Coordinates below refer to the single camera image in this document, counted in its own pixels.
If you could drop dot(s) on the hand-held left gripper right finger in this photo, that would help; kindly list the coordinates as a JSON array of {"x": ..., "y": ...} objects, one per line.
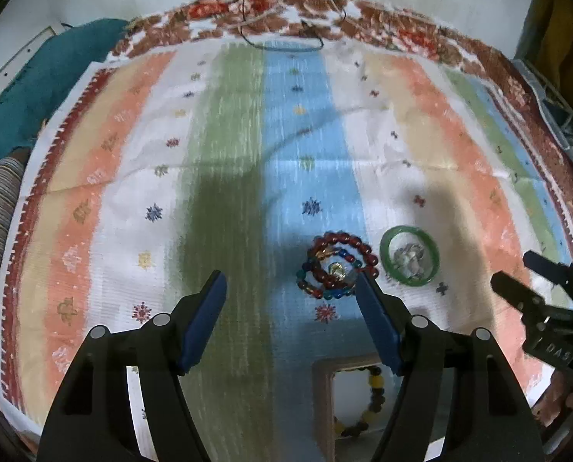
[{"x": 375, "y": 317}]

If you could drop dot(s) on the metal tin box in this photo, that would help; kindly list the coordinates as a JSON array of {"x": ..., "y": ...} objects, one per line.
[{"x": 322, "y": 404}]

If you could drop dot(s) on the mustard jacket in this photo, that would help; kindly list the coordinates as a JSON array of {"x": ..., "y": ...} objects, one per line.
[{"x": 565, "y": 24}]

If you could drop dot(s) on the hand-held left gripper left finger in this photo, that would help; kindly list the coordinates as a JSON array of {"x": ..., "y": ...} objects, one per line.
[{"x": 204, "y": 317}]

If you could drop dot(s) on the striped colourful cloth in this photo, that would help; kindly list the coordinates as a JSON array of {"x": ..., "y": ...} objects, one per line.
[{"x": 286, "y": 154}]

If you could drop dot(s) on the metal bed frame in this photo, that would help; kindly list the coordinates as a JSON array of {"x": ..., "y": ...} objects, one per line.
[{"x": 555, "y": 101}]

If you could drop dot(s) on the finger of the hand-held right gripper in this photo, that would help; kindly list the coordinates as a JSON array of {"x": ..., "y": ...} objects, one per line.
[
  {"x": 519, "y": 296},
  {"x": 563, "y": 276}
]

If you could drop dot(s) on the teal pillow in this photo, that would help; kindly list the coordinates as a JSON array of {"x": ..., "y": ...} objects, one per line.
[{"x": 50, "y": 82}]

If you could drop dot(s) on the green bangle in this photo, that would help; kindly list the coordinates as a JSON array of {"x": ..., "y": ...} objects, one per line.
[{"x": 386, "y": 250}]

